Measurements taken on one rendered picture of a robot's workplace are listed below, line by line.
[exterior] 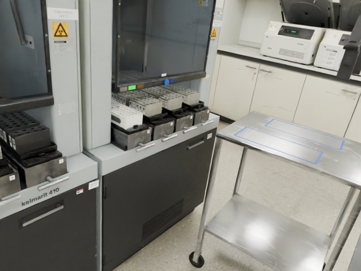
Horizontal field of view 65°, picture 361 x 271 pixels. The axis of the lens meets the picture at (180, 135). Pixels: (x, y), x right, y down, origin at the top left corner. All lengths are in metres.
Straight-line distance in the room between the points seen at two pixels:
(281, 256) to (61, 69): 1.25
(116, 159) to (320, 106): 2.42
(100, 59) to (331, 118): 2.53
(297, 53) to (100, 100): 2.43
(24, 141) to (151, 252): 1.04
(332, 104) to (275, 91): 0.59
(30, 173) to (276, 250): 1.15
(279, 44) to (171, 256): 2.38
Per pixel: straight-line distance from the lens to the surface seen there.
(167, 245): 1.82
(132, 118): 1.20
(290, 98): 3.28
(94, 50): 1.08
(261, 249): 1.54
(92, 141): 1.19
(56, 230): 1.18
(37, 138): 1.05
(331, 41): 3.16
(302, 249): 1.64
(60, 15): 1.01
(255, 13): 4.11
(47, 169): 1.02
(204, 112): 1.56
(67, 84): 1.05
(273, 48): 3.31
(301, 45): 3.21
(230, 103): 3.60
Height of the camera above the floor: 1.31
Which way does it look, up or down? 25 degrees down
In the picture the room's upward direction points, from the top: 7 degrees clockwise
